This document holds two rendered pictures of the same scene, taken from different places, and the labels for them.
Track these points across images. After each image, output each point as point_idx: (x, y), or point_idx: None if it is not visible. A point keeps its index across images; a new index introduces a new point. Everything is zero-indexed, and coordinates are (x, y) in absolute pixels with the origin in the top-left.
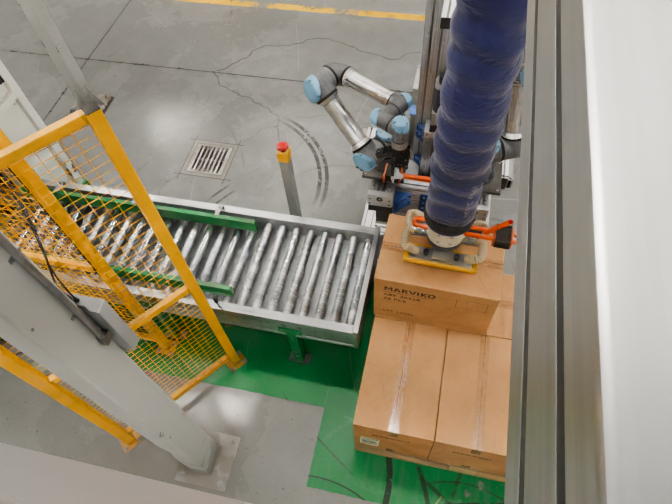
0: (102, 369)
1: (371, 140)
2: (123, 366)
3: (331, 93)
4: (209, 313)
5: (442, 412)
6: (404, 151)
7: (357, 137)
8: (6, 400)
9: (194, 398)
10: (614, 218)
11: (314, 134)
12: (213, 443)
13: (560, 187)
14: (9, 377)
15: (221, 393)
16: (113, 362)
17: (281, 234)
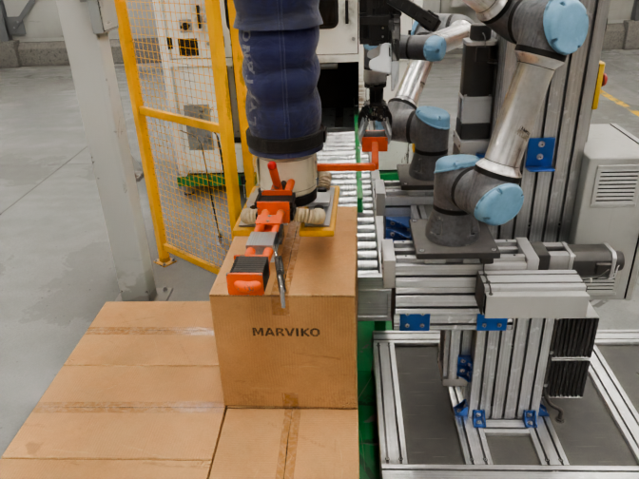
0: (71, 18)
1: (406, 103)
2: (89, 46)
3: (422, 33)
4: (228, 182)
5: (102, 369)
6: (368, 86)
7: (399, 90)
8: (204, 206)
9: (203, 284)
10: None
11: (615, 299)
12: (143, 284)
13: None
14: (223, 202)
15: (207, 297)
16: (83, 28)
17: (360, 226)
